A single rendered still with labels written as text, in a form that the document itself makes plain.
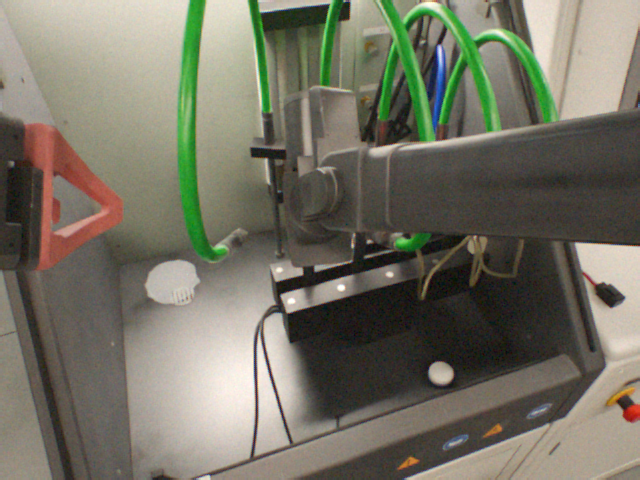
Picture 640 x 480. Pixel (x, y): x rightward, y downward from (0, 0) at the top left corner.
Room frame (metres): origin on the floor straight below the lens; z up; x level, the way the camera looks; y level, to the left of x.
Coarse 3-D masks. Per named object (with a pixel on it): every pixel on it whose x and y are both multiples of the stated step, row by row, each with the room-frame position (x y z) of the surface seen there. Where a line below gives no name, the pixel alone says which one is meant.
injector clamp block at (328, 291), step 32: (352, 256) 0.52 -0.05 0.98; (384, 256) 0.53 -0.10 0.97; (416, 256) 0.55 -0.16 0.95; (288, 288) 0.48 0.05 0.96; (320, 288) 0.46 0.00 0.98; (352, 288) 0.46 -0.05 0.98; (384, 288) 0.46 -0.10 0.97; (416, 288) 0.48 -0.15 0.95; (448, 288) 0.50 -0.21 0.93; (288, 320) 0.41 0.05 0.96; (320, 320) 0.43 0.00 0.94; (352, 320) 0.45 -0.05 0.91; (384, 320) 0.46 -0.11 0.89
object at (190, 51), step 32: (192, 0) 0.40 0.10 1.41; (256, 0) 0.63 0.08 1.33; (192, 32) 0.37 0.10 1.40; (256, 32) 0.64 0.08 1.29; (192, 64) 0.35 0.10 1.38; (192, 96) 0.33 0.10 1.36; (192, 128) 0.32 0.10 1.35; (192, 160) 0.30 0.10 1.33; (192, 192) 0.29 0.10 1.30; (192, 224) 0.28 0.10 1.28; (224, 256) 0.33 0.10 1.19
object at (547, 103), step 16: (496, 32) 0.56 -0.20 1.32; (512, 48) 0.53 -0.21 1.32; (528, 48) 0.51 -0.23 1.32; (464, 64) 0.61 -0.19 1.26; (528, 64) 0.50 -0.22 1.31; (544, 80) 0.48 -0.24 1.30; (448, 96) 0.62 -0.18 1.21; (544, 96) 0.46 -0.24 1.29; (448, 112) 0.62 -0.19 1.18; (544, 112) 0.45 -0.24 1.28
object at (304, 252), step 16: (288, 176) 0.41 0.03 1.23; (288, 192) 0.40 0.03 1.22; (288, 208) 0.38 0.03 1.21; (288, 224) 0.37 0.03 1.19; (304, 240) 0.36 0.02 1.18; (320, 240) 0.32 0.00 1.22; (336, 240) 0.36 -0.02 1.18; (304, 256) 0.35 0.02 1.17; (320, 256) 0.35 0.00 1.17; (336, 256) 0.35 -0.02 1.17
